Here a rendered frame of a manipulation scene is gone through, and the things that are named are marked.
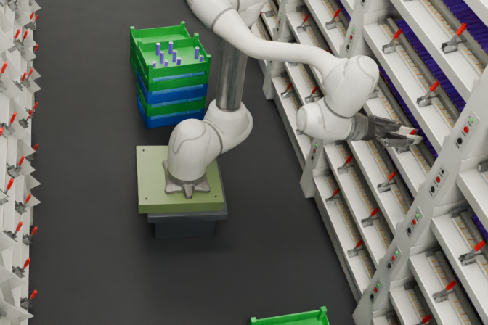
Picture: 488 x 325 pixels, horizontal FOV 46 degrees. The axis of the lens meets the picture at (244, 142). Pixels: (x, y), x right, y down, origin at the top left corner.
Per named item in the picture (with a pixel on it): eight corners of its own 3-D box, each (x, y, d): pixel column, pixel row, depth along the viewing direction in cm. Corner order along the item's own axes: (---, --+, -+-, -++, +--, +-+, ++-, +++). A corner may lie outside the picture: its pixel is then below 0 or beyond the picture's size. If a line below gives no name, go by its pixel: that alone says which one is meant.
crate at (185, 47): (148, 78, 267) (149, 64, 261) (136, 53, 279) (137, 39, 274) (210, 70, 277) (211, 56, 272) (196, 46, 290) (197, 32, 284)
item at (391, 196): (395, 239, 196) (399, 216, 185) (335, 117, 236) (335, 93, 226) (452, 223, 197) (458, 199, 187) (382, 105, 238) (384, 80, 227)
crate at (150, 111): (147, 117, 283) (147, 104, 278) (136, 91, 296) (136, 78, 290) (205, 108, 294) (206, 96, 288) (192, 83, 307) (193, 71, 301)
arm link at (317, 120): (340, 149, 175) (363, 120, 167) (295, 144, 169) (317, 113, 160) (329, 123, 182) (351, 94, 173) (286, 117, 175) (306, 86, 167)
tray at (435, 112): (440, 157, 168) (446, 125, 158) (362, 35, 208) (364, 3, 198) (505, 140, 169) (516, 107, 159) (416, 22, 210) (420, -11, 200)
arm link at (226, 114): (193, 144, 242) (230, 123, 255) (219, 165, 234) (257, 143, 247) (207, -31, 192) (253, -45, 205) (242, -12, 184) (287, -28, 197)
